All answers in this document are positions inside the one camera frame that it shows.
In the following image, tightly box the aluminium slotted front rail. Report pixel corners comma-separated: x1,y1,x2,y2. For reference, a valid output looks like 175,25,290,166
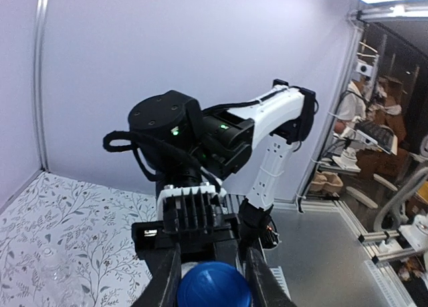
270,266,291,300

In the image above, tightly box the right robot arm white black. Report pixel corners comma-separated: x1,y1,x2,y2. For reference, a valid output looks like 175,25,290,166
109,80,318,262

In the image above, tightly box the blue bottle cap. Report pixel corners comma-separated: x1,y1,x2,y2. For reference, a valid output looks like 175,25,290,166
176,262,253,307

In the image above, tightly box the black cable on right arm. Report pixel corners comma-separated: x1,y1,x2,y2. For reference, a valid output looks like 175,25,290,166
102,129,221,191

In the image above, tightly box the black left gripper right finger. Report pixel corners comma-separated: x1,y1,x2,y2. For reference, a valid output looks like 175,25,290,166
247,247,296,307

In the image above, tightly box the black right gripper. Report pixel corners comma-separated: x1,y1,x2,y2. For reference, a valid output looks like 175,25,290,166
131,183,239,264

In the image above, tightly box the floral patterned table mat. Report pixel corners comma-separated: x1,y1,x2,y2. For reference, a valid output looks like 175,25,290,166
1,173,156,306

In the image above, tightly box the small clear plastic bottle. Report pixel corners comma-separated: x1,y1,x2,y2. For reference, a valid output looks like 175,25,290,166
39,246,86,306

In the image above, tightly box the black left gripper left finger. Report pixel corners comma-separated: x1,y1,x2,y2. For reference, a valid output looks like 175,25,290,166
132,246,181,307

